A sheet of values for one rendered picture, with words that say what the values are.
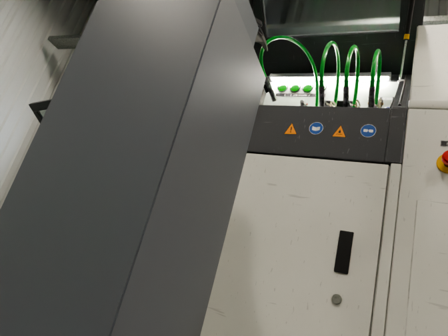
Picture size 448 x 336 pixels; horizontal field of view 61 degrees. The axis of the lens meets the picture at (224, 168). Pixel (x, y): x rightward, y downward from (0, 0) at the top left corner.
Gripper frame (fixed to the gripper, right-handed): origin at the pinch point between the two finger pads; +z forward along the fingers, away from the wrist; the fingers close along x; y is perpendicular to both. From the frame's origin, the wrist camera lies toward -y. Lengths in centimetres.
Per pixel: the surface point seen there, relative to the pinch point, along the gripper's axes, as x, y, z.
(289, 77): -19.5, -38.2, 4.5
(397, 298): 32, 43, 77
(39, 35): -611, -224, -427
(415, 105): 42, 11, 42
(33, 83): -655, -187, -349
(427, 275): 37, 38, 76
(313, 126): 21.0, 23.5, 34.4
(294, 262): 14, 48, 62
